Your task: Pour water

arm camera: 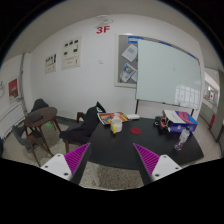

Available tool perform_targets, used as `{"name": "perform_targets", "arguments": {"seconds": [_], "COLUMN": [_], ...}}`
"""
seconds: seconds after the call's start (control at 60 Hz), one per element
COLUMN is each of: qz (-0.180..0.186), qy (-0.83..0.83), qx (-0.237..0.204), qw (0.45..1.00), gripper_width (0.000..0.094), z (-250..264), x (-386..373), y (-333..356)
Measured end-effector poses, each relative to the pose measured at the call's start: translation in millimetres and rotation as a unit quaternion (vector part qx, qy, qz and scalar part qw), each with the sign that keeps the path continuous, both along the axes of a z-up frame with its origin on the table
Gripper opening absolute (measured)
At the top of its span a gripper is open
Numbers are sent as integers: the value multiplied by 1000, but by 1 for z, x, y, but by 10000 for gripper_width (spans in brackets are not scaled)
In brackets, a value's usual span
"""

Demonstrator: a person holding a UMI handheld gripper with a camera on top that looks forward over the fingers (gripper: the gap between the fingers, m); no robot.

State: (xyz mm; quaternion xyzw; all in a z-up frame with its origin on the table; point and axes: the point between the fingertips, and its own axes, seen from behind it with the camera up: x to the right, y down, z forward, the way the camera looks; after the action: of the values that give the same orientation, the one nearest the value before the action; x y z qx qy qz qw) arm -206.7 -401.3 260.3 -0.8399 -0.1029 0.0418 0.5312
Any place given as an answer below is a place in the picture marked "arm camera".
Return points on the large white whiteboard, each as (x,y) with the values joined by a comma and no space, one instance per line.
(168,75)

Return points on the grey pin notice board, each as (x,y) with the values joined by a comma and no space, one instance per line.
(126,60)

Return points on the black red tool pile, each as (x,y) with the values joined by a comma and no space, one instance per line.
(161,122)

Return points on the black rectangular table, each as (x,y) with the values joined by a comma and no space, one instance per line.
(117,150)

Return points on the white tissue pack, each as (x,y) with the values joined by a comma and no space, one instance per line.
(133,116)

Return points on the large wall poster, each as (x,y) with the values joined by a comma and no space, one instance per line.
(71,53)

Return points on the red fire extinguisher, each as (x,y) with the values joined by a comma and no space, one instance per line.
(212,121)

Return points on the black jacket on chair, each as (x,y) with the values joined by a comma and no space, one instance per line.
(82,133)

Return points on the round dark wooden side table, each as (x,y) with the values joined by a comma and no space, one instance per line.
(38,118)

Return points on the red round coaster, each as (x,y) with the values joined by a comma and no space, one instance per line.
(135,130)

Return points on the clear plastic water bottle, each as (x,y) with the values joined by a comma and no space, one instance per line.
(182,138)

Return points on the white mug yellow handle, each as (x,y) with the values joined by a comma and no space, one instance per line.
(116,125)

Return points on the small wall poster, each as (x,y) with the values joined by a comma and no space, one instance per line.
(50,63)

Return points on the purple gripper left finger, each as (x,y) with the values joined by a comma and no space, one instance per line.
(71,165)

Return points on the red wall notice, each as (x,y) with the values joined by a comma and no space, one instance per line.
(13,89)

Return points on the blue white cardboard box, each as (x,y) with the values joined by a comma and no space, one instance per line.
(179,120)

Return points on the wooden chair at table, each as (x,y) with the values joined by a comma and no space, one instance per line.
(79,115)

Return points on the dark armchair behind side table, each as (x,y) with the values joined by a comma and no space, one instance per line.
(38,104)

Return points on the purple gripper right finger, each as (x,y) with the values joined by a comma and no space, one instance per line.
(156,166)

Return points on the grey wooden armchair front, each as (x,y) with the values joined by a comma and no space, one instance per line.
(31,141)

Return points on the red 3F wall sign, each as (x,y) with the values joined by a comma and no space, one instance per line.
(102,30)

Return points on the colourful picture book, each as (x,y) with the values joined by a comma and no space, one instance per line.
(106,118)

